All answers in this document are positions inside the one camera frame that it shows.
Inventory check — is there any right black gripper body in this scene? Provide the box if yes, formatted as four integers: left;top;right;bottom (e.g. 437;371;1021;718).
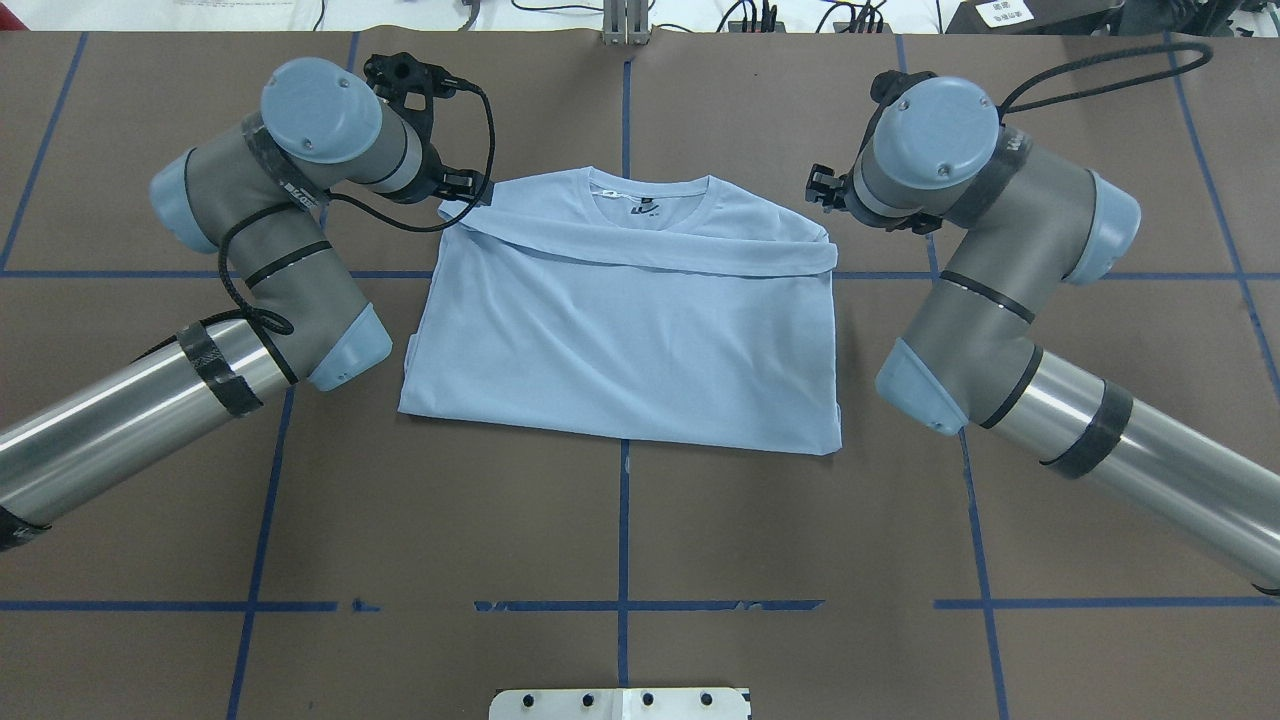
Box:
806;70;941;234

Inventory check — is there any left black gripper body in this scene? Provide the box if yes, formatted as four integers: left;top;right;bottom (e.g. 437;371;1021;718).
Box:
364;53;483;204

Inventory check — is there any light blue t-shirt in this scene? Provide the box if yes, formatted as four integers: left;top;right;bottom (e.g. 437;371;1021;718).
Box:
398;167;842;456

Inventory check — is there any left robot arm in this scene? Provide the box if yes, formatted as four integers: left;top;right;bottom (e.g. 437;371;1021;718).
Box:
1;53;497;551

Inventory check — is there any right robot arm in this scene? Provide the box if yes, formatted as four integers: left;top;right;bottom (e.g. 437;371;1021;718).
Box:
805;70;1279;596

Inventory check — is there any white mounting plate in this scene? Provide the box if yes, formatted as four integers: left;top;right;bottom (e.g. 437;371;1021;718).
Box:
488;687;753;719

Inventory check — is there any aluminium frame post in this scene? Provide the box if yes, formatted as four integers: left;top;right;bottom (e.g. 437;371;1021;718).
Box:
602;0;652;47

